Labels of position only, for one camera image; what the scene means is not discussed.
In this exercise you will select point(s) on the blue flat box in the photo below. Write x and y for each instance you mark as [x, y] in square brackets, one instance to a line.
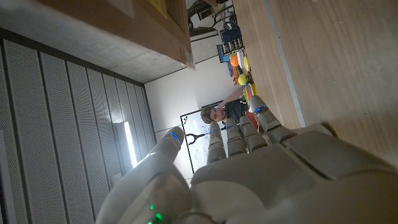
[221, 54]

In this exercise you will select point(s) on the red bowl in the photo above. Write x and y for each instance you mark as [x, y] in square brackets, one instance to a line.
[251, 119]

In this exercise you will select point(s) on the dark blue mug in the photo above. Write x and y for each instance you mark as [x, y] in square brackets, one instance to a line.
[231, 35]

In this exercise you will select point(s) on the seated person in dark shirt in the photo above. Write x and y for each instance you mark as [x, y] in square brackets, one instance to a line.
[233, 110]

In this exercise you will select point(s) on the black dice stack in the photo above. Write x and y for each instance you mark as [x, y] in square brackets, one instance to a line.
[234, 46]

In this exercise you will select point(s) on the yellow ball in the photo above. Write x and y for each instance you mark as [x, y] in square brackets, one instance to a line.
[242, 79]

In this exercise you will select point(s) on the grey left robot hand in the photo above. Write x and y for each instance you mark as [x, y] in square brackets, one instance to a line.
[264, 186]

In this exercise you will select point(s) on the whiteboard with black frame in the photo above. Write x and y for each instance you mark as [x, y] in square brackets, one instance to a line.
[199, 149]

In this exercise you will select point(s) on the colourful stacking rings toy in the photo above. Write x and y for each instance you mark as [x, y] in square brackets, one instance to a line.
[249, 91]

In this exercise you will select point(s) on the large open cardboard box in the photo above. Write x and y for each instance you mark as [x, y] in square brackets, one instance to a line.
[140, 25]

